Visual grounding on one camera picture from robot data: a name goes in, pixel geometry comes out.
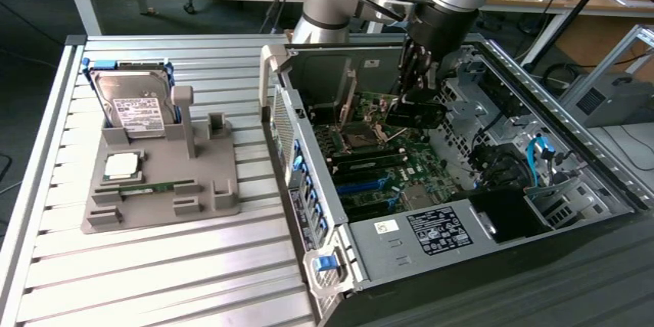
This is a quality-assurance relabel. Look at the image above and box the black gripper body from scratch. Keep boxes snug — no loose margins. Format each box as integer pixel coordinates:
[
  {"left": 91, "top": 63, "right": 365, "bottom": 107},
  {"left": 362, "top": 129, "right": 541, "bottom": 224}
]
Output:
[{"left": 405, "top": 3, "right": 480, "bottom": 54}]

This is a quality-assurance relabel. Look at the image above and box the graphics card with metal bracket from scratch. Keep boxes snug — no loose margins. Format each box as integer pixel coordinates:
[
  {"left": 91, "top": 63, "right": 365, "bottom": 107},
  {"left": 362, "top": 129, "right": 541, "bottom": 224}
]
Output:
[{"left": 336, "top": 69, "right": 446, "bottom": 129}]

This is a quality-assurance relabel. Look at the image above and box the tall metal disk bay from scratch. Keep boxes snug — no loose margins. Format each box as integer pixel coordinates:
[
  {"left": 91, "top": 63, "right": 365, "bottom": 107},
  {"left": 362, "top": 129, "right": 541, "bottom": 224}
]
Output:
[{"left": 430, "top": 76, "right": 516, "bottom": 159}]

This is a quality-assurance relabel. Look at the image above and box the metal socket cover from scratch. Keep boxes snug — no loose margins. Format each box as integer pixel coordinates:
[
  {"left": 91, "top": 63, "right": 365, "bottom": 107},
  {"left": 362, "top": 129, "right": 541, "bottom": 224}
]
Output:
[{"left": 372, "top": 126, "right": 406, "bottom": 141}]

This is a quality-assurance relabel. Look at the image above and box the CPU socket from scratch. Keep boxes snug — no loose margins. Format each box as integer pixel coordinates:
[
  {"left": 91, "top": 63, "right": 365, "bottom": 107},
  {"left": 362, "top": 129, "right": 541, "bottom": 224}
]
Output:
[{"left": 329, "top": 123, "right": 382, "bottom": 155}]

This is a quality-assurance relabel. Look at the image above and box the green motherboard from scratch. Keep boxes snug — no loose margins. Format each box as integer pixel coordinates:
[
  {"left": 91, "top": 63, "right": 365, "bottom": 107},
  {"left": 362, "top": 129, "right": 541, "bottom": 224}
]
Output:
[{"left": 312, "top": 103, "right": 464, "bottom": 223}]

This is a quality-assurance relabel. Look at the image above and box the black stand pole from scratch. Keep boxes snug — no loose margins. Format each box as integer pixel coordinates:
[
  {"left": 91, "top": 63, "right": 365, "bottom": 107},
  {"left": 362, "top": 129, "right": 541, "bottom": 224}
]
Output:
[{"left": 520, "top": 0, "right": 627, "bottom": 72}]

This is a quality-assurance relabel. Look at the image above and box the open grey PC case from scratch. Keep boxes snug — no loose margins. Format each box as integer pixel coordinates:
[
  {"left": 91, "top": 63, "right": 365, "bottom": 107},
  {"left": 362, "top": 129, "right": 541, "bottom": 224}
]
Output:
[{"left": 258, "top": 34, "right": 647, "bottom": 327}]

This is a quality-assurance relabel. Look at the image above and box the grey chipset heatsink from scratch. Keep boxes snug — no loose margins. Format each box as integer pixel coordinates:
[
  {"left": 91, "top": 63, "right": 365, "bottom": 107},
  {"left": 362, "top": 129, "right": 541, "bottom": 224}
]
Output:
[{"left": 401, "top": 185, "right": 436, "bottom": 208}]

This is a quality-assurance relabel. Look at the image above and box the blue expansion slot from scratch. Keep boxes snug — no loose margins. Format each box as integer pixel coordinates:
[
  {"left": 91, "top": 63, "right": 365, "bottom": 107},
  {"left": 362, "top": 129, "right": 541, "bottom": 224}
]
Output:
[{"left": 334, "top": 178, "right": 392, "bottom": 196}]

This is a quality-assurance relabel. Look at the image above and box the grey computer tower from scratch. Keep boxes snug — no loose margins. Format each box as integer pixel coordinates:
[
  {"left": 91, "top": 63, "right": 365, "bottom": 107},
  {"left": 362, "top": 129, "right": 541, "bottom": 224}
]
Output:
[{"left": 559, "top": 72, "right": 654, "bottom": 129}]

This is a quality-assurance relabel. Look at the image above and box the low metal disk bay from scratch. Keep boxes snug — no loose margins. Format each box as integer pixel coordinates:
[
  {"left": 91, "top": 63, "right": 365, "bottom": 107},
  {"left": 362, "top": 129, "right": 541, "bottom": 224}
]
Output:
[{"left": 523, "top": 178, "right": 601, "bottom": 231}]

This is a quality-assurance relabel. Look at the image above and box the grey power supply unit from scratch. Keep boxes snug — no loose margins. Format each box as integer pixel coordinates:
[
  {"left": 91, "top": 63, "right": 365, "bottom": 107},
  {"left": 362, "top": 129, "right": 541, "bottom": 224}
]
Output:
[{"left": 346, "top": 199, "right": 499, "bottom": 283}]

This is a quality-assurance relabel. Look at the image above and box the blue case latch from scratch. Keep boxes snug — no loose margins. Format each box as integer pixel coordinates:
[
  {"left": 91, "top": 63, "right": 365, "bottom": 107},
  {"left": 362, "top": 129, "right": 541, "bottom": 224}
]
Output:
[{"left": 312, "top": 254, "right": 338, "bottom": 273}]

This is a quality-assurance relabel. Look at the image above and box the silver hard disk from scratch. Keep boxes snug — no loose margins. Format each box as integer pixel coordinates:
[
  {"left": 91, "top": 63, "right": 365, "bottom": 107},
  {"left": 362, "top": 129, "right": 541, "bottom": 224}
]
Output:
[{"left": 86, "top": 68, "right": 170, "bottom": 140}]

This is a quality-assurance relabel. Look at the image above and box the grey plastic parts rack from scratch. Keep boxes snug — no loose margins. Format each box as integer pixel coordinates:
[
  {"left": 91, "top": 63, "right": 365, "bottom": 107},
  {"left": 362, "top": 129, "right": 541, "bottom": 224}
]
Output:
[{"left": 79, "top": 84, "right": 241, "bottom": 235}]

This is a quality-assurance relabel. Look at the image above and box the blue disk caddy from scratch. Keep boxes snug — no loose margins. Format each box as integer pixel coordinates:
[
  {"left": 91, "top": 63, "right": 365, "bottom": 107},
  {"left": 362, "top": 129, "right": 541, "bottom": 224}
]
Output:
[{"left": 79, "top": 57, "right": 178, "bottom": 129}]

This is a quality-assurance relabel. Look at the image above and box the green RAM stick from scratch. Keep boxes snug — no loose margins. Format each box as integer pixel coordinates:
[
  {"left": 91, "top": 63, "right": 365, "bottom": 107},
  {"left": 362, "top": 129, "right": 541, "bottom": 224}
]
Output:
[{"left": 115, "top": 183, "right": 176, "bottom": 195}]

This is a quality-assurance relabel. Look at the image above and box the silver CPU chip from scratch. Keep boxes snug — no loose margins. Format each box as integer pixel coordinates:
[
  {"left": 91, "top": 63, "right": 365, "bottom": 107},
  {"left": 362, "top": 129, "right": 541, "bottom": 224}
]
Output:
[{"left": 102, "top": 152, "right": 141, "bottom": 181}]

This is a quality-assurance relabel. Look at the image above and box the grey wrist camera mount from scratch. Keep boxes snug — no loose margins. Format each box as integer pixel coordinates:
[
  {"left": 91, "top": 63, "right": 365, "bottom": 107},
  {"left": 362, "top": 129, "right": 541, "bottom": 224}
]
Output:
[{"left": 374, "top": 0, "right": 425, "bottom": 24}]

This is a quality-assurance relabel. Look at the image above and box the black power cable bundle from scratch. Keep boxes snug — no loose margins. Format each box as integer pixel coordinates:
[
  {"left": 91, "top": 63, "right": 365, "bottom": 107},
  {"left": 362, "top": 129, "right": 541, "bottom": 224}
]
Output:
[{"left": 466, "top": 142, "right": 535, "bottom": 192}]

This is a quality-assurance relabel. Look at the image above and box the blue disk wire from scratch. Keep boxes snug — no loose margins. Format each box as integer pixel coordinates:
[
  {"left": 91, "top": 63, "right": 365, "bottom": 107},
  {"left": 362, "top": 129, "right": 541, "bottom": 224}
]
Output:
[{"left": 524, "top": 133, "right": 556, "bottom": 190}]

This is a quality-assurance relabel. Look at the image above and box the aluminium profile frame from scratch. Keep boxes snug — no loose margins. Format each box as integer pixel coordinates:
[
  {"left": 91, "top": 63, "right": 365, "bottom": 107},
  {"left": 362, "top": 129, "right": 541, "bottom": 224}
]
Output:
[{"left": 585, "top": 23, "right": 654, "bottom": 89}]

